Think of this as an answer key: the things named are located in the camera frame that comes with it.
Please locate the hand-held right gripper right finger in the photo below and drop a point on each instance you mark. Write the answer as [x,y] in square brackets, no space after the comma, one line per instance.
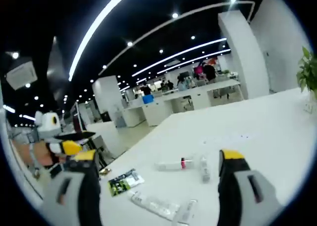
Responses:
[237,198]

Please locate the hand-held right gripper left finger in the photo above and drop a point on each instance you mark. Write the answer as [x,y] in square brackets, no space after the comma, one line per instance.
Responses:
[74,198]

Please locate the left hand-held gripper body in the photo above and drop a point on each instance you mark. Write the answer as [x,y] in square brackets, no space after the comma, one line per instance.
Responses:
[45,127]

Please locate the small white skincare bottle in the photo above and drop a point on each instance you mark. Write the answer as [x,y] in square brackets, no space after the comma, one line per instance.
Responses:
[204,170]
[185,209]

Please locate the white skincare bottle red collar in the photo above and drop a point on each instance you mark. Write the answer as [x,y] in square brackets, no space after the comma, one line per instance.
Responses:
[168,165]

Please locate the white skincare tube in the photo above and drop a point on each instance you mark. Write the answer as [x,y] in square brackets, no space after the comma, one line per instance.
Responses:
[153,205]

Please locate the person's left hand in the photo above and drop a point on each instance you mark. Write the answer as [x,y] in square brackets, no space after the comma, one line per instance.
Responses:
[42,155]

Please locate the dark red banner stand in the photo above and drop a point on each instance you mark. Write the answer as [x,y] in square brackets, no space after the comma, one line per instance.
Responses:
[77,122]

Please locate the pale wristband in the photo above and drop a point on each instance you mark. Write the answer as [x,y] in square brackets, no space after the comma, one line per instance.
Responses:
[31,152]

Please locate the gold foil packet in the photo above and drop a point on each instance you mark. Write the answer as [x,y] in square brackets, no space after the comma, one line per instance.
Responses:
[105,171]

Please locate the green black foil packet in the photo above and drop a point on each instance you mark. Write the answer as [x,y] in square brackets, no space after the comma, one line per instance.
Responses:
[123,184]

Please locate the ceiling air conditioner unit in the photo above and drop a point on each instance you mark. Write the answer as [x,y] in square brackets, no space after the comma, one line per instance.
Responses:
[21,76]

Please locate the blue box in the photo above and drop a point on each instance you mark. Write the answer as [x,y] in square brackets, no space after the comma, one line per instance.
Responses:
[148,99]

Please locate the white office desk row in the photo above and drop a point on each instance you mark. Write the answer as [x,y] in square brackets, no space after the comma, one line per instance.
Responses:
[158,112]

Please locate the long ceiling light strip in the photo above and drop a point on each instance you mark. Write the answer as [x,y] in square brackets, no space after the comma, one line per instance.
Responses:
[86,37]

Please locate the pink display board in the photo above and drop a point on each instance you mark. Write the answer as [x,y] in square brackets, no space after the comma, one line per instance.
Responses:
[198,69]

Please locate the green potted plant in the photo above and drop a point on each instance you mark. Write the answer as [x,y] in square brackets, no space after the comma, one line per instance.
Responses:
[307,70]

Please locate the black frame stand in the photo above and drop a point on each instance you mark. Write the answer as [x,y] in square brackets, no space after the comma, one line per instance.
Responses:
[92,143]

